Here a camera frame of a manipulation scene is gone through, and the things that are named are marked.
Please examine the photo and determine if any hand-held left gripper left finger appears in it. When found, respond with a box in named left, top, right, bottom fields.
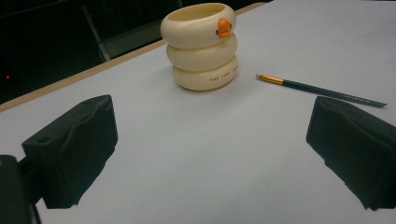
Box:
left=18, top=94, right=120, bottom=210

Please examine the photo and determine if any cream duck-faced pen holder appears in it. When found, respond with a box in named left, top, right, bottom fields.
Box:
left=160, top=2, right=240, bottom=91

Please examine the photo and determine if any dark green pencil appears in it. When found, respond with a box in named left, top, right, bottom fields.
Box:
left=255, top=73, right=389, bottom=109

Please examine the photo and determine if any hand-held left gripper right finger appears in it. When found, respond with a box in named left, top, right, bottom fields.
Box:
left=305, top=95, right=396, bottom=212

